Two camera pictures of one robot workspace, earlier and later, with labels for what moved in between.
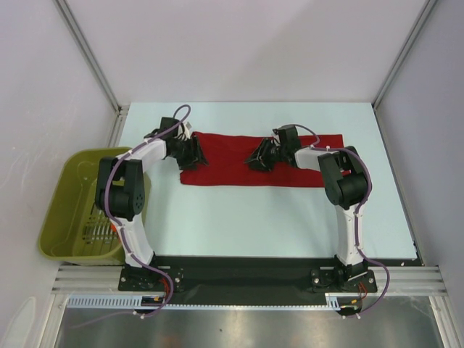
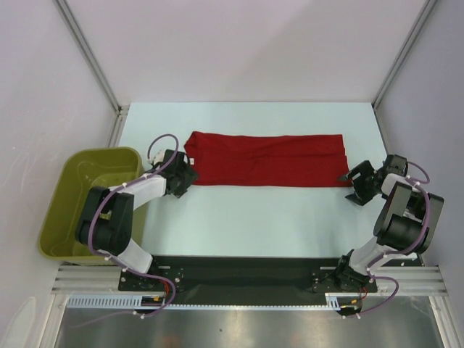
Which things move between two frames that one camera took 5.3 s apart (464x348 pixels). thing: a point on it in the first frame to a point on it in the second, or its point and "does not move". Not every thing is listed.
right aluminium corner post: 427,9 does not move
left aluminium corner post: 84,43 does not move
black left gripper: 195,156 to 189,176
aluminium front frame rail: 402,280 does not move
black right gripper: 267,154 to 366,182
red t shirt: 226,154 does not move
